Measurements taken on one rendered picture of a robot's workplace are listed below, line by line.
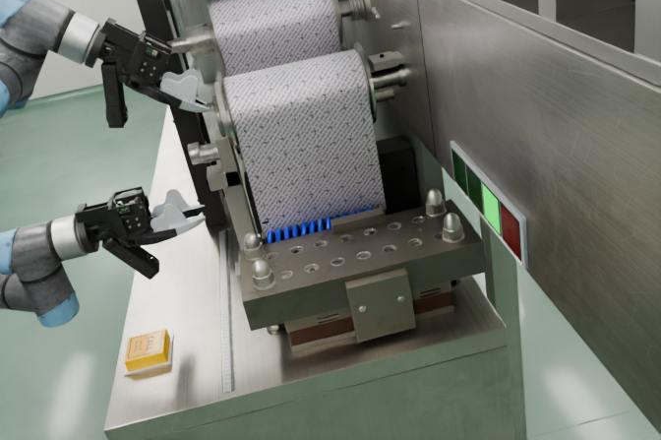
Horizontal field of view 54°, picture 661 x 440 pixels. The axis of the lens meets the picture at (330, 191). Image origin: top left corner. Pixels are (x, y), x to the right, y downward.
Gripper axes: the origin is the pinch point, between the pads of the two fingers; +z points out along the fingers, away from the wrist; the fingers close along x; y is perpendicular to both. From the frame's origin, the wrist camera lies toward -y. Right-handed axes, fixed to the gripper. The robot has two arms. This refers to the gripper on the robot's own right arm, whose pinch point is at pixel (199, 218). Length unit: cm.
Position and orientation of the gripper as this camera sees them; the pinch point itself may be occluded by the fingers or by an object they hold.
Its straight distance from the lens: 119.8
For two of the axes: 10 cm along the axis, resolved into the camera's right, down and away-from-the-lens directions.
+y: -1.8, -8.8, -4.5
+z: 9.7, -2.3, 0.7
